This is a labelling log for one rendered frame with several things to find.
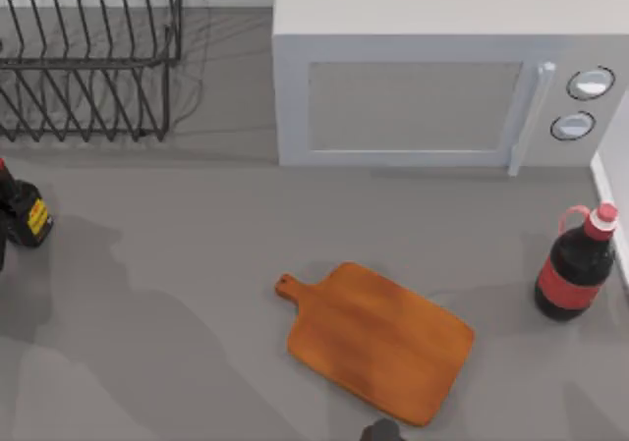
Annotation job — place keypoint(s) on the orange wooden cutting board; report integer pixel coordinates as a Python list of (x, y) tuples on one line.
[(378, 345)]

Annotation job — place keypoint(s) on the pale microwave door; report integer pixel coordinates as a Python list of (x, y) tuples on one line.
[(413, 107)]

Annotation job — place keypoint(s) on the small round microwave knob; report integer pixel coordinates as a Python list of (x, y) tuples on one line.
[(572, 126)]

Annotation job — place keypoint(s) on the large round microwave knob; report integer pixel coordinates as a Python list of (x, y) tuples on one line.
[(589, 83)]

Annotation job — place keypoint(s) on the dark bottle with red label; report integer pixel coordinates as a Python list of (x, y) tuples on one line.
[(572, 269)]

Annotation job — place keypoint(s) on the dark grey rounded object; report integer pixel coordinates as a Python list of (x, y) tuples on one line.
[(383, 432)]

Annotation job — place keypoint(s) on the pale microwave oven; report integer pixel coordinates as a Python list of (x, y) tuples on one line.
[(442, 4)]

